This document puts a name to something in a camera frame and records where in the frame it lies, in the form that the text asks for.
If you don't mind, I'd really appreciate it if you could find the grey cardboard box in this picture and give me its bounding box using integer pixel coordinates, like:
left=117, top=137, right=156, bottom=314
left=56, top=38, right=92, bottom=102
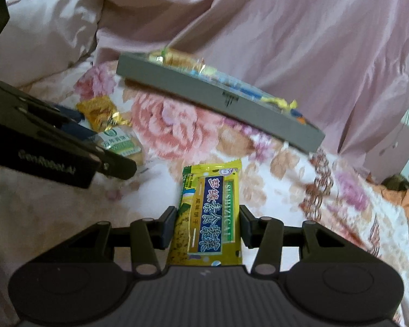
left=116, top=53, right=325, bottom=152

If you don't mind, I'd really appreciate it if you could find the blue yellow patterned liner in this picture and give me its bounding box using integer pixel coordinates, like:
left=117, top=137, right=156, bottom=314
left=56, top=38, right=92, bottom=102
left=190, top=65, right=307, bottom=125

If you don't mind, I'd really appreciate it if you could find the yellow green cracker packet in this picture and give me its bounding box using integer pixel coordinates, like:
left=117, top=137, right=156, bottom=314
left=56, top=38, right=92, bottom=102
left=167, top=159, right=242, bottom=267

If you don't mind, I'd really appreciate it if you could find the pink satin curtain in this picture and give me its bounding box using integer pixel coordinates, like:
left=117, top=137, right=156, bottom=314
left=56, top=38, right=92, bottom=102
left=2, top=0, right=409, bottom=185

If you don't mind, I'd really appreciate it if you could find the green label biscuit packet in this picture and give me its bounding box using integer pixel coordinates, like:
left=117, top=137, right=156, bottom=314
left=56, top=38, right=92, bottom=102
left=94, top=126, right=145, bottom=167

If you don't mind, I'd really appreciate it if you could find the pink pillow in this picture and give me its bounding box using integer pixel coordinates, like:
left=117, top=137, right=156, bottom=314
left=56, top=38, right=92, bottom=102
left=0, top=0, right=103, bottom=87

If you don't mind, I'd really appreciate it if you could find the yellow brown snack packet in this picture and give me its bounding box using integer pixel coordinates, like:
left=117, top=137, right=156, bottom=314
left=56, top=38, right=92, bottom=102
left=77, top=95, right=131, bottom=133

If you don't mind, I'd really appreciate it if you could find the toast bread packet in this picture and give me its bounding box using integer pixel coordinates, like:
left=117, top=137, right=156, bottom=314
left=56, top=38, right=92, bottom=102
left=148, top=48, right=205, bottom=72

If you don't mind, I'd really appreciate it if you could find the floral bed sheet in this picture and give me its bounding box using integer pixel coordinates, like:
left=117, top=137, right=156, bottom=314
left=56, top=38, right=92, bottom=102
left=0, top=61, right=409, bottom=326

